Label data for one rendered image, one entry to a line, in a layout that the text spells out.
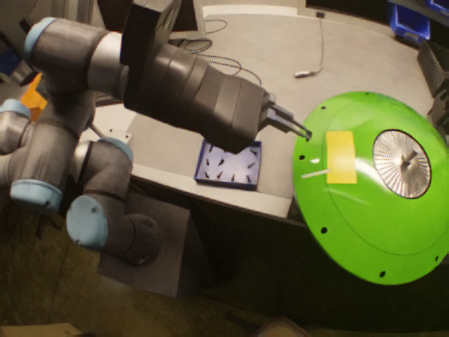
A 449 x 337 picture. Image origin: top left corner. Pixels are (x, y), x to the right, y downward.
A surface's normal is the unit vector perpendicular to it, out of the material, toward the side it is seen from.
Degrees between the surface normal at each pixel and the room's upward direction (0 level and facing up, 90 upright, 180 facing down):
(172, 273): 0
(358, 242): 23
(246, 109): 35
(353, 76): 0
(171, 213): 0
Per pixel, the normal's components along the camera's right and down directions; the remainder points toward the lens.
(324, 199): -0.53, -0.28
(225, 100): 0.36, -0.31
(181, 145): -0.17, -0.43
